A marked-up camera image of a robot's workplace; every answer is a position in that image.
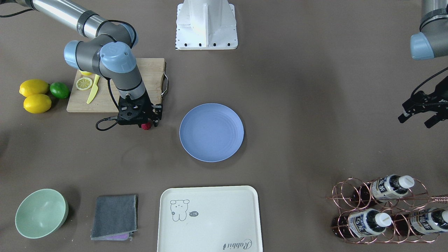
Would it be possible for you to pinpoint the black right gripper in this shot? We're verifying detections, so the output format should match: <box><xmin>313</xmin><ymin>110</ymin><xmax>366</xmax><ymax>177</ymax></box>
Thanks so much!
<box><xmin>117</xmin><ymin>94</ymin><xmax>163</xmax><ymax>129</ymax></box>

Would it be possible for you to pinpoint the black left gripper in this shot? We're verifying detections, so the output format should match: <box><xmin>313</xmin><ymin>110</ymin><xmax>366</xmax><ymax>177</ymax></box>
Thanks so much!
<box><xmin>398</xmin><ymin>77</ymin><xmax>448</xmax><ymax>128</ymax></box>

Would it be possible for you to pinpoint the red strawberry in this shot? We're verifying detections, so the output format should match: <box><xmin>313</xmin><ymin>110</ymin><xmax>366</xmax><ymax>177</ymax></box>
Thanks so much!
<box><xmin>143</xmin><ymin>121</ymin><xmax>152</xmax><ymax>130</ymax></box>

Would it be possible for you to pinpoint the blue plate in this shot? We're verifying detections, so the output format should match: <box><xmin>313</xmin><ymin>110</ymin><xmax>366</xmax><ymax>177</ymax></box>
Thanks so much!
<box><xmin>179</xmin><ymin>103</ymin><xmax>245</xmax><ymax>162</ymax></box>

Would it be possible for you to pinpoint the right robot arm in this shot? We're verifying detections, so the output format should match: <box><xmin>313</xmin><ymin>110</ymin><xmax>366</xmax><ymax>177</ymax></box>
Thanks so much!
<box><xmin>14</xmin><ymin>0</ymin><xmax>163</xmax><ymax>130</ymax></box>

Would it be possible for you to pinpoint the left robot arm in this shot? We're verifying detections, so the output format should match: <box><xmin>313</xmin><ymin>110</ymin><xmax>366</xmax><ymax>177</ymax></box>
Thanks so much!
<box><xmin>398</xmin><ymin>0</ymin><xmax>448</xmax><ymax>128</ymax></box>

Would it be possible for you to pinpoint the yellow plastic knife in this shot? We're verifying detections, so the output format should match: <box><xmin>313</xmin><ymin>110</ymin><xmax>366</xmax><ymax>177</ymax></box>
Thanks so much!
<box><xmin>86</xmin><ymin>75</ymin><xmax>100</xmax><ymax>104</ymax></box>

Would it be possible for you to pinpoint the wooden cutting board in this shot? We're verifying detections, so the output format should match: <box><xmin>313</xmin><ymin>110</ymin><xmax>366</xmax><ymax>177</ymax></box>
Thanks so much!
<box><xmin>66</xmin><ymin>58</ymin><xmax>166</xmax><ymax>113</ymax></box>

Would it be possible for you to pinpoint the dark tea bottle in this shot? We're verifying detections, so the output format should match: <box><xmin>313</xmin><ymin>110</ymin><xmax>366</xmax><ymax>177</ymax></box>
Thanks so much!
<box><xmin>393</xmin><ymin>208</ymin><xmax>448</xmax><ymax>236</ymax></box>
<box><xmin>331</xmin><ymin>208</ymin><xmax>392</xmax><ymax>239</ymax></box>
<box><xmin>351</xmin><ymin>174</ymin><xmax>415</xmax><ymax>208</ymax></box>

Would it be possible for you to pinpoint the lemon half upper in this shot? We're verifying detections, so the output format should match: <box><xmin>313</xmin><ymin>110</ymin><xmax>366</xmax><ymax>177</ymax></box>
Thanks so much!
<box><xmin>75</xmin><ymin>77</ymin><xmax>93</xmax><ymax>91</ymax></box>

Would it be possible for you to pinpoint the lemon half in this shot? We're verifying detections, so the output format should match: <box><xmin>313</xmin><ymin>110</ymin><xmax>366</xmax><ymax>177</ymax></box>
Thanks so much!
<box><xmin>75</xmin><ymin>77</ymin><xmax>93</xmax><ymax>91</ymax></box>
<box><xmin>79</xmin><ymin>71</ymin><xmax>93</xmax><ymax>76</ymax></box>

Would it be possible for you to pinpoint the lemon half lower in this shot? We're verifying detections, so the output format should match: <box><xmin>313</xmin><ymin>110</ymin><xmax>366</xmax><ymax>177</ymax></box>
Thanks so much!
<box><xmin>79</xmin><ymin>71</ymin><xmax>93</xmax><ymax>76</ymax></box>

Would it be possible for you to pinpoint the green lime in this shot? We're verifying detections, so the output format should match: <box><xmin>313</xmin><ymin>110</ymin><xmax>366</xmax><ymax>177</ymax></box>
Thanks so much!
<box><xmin>49</xmin><ymin>82</ymin><xmax>70</xmax><ymax>99</ymax></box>

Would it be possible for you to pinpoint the grey folded cloth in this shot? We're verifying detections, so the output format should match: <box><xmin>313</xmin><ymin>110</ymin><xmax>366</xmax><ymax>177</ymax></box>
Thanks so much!
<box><xmin>91</xmin><ymin>194</ymin><xmax>139</xmax><ymax>241</ymax></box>

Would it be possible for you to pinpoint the yellow lemon lower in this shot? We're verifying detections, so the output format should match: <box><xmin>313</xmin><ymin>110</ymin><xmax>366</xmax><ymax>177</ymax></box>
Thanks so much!
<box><xmin>23</xmin><ymin>93</ymin><xmax>52</xmax><ymax>114</ymax></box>

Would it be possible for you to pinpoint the yellow lemon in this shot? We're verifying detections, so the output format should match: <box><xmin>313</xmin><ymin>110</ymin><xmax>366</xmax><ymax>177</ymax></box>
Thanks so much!
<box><xmin>19</xmin><ymin>79</ymin><xmax>50</xmax><ymax>97</ymax></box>
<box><xmin>23</xmin><ymin>93</ymin><xmax>52</xmax><ymax>114</ymax></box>

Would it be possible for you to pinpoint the dark tea bottle front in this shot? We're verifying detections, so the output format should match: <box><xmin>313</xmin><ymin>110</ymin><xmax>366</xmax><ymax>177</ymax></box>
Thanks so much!
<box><xmin>331</xmin><ymin>208</ymin><xmax>392</xmax><ymax>239</ymax></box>

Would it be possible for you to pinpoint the cream rabbit tray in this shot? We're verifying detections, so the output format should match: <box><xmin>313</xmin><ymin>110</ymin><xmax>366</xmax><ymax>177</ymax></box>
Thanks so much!
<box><xmin>157</xmin><ymin>185</ymin><xmax>264</xmax><ymax>252</ymax></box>

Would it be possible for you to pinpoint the yellow lemon upper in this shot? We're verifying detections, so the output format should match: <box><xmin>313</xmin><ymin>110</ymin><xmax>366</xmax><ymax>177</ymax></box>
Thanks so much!
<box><xmin>19</xmin><ymin>79</ymin><xmax>50</xmax><ymax>97</ymax></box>

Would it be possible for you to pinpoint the green bowl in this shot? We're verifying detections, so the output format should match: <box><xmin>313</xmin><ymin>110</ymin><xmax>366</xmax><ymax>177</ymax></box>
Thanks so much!
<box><xmin>15</xmin><ymin>188</ymin><xmax>69</xmax><ymax>239</ymax></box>

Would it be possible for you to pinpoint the copper wire bottle rack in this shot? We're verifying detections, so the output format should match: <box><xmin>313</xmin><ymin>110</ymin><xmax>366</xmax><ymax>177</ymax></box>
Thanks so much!
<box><xmin>326</xmin><ymin>177</ymin><xmax>447</xmax><ymax>244</ymax></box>

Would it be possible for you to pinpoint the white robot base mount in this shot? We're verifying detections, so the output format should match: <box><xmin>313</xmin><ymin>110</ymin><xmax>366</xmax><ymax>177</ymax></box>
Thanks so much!
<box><xmin>175</xmin><ymin>0</ymin><xmax>238</xmax><ymax>50</ymax></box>

